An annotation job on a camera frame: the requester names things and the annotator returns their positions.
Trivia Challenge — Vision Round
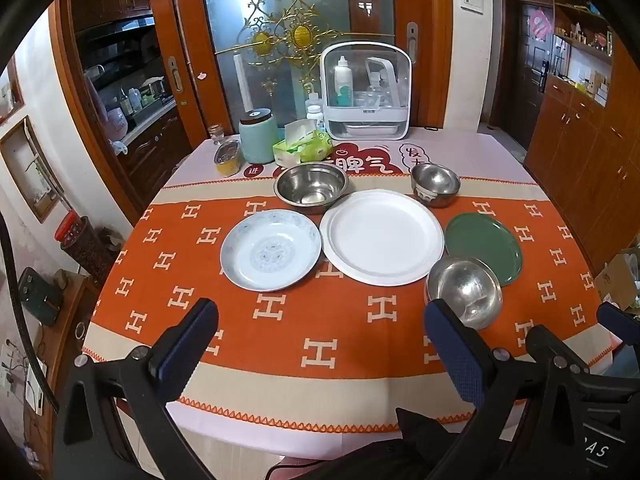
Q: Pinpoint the small wooden framed wall niche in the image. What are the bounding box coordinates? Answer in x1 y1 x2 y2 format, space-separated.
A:
0 55 26 121

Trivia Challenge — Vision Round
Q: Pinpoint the large wooden framed wall niche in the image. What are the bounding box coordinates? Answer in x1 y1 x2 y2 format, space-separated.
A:
0 115 66 223

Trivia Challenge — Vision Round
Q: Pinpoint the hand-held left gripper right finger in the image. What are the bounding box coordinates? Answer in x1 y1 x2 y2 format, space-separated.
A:
423 298 593 480

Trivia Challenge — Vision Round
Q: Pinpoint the pink rice cooker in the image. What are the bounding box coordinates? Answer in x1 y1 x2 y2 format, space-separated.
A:
97 106 128 146

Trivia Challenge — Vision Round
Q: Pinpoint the shiny round steel bowl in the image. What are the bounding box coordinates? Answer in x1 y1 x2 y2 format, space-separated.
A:
424 255 503 332

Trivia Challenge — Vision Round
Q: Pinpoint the mint green canister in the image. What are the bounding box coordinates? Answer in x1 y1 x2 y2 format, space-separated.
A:
238 108 279 165

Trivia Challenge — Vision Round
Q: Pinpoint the green tissue pack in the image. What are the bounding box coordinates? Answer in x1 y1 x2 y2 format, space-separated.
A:
272 120 333 167

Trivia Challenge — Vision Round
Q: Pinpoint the white clear-lid storage box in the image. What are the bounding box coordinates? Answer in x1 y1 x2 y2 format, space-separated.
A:
320 42 412 141

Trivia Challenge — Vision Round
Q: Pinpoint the dark woven basket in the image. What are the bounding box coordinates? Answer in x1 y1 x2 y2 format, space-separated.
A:
60 217 108 283

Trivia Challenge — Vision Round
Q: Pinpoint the white power strip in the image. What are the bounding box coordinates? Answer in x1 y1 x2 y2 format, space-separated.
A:
27 360 48 416

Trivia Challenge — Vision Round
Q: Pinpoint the white pill bottle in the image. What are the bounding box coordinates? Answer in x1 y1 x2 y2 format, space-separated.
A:
305 92 325 131

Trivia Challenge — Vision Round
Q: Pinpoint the cardboard box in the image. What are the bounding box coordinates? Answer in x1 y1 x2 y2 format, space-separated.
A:
594 252 640 311

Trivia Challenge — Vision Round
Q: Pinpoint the glass jar with yellow contents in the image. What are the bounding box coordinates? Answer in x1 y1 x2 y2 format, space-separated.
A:
214 140 245 177

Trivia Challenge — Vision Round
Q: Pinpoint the wooden tv cabinet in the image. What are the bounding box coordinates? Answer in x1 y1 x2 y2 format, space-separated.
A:
22 275 101 461

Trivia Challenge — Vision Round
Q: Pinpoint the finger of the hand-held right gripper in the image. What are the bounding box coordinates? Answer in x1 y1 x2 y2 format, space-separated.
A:
597 302 640 341

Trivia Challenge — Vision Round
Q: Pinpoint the blue patterned white plate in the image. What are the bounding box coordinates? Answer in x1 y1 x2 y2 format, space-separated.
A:
220 210 322 292

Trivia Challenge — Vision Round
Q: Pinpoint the large white plate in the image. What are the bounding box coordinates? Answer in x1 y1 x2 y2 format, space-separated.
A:
319 189 446 285

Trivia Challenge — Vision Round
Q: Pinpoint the tall wooden cabinet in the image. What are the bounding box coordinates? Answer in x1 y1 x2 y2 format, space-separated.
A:
522 0 640 281

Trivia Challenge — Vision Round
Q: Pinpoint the orange printed tablecloth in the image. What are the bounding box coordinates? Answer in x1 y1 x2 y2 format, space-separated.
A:
80 130 626 458

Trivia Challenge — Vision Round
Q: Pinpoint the large steel basin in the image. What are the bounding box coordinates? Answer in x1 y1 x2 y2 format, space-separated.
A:
273 162 349 216

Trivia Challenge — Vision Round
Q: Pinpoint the dark entrance door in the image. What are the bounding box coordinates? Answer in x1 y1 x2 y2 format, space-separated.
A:
510 0 556 148

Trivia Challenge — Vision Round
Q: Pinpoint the red-lid jar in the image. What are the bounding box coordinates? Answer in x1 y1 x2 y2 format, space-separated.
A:
54 210 83 251

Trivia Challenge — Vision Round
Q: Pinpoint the gold door ornament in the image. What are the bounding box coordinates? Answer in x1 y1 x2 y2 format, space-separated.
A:
215 0 346 96

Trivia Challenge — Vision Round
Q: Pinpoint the white and teal bottle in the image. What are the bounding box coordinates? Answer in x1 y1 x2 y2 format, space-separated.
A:
334 55 352 108

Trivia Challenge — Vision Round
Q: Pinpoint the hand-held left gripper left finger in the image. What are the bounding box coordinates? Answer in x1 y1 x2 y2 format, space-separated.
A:
52 297 221 480

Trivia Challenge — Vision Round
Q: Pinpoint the thick black cable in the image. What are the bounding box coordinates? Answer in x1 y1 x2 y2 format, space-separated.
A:
0 215 61 411

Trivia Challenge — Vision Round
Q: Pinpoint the small steel bowl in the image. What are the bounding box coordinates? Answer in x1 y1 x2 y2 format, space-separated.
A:
410 162 462 209

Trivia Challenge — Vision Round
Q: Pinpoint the dark green air fryer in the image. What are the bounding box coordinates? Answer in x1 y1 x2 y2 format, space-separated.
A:
17 266 63 326

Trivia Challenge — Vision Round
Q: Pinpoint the green plate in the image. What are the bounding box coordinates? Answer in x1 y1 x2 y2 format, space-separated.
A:
444 212 524 288

